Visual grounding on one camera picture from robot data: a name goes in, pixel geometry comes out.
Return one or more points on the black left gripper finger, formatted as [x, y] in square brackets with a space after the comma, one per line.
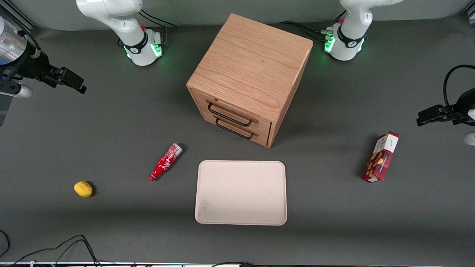
[432, 110]
[432, 121]

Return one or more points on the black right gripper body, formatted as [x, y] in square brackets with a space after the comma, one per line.
[34, 66]

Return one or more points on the aluminium frame profile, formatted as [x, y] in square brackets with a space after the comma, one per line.
[16, 16]
[469, 14]

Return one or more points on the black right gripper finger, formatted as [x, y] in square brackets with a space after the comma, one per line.
[79, 89]
[71, 76]

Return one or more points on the red snack box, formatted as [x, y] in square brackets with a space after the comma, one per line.
[381, 157]

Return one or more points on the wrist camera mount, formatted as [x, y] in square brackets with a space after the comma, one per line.
[18, 91]
[470, 138]

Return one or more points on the red coke bottle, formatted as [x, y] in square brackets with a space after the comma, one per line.
[166, 162]

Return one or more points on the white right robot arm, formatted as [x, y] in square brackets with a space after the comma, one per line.
[126, 26]

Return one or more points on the yellow lemon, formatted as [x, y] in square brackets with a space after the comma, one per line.
[83, 189]

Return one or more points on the wooden two-drawer cabinet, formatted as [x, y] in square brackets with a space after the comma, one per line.
[252, 63]

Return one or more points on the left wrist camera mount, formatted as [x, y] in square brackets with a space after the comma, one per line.
[470, 138]

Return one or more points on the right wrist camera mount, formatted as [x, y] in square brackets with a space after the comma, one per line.
[18, 91]

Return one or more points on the beige plastic tray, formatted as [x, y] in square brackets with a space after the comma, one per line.
[241, 193]

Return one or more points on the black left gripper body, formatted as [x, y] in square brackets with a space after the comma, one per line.
[464, 105]

